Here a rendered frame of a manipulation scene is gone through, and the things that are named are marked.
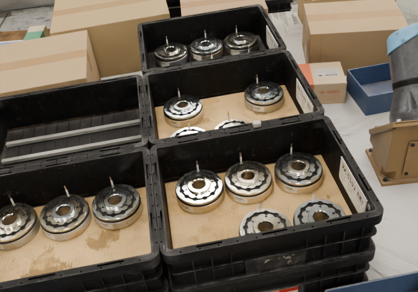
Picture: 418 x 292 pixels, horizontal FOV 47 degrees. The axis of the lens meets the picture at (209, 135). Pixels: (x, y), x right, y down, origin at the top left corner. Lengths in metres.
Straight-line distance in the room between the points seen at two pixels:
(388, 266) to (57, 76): 0.98
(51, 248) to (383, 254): 0.70
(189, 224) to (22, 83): 0.69
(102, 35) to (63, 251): 0.86
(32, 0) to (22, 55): 2.78
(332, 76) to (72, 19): 0.89
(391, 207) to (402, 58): 0.35
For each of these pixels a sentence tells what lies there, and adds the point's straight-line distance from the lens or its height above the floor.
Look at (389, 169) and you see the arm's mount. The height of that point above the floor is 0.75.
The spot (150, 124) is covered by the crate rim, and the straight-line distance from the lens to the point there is 1.10.
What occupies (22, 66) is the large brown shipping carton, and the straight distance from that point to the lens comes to 1.53.
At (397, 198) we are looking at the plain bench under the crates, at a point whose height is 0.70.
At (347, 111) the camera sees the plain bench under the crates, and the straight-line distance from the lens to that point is 1.49.
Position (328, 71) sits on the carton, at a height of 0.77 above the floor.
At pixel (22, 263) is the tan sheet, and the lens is 1.05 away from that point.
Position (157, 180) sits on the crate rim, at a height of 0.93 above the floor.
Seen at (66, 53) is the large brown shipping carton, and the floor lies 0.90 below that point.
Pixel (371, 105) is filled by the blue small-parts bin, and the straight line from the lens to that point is 1.46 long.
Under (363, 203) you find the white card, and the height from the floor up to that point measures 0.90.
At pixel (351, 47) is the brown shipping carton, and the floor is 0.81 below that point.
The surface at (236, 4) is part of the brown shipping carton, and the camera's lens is 1.76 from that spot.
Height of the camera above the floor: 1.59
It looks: 40 degrees down
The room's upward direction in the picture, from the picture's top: 7 degrees counter-clockwise
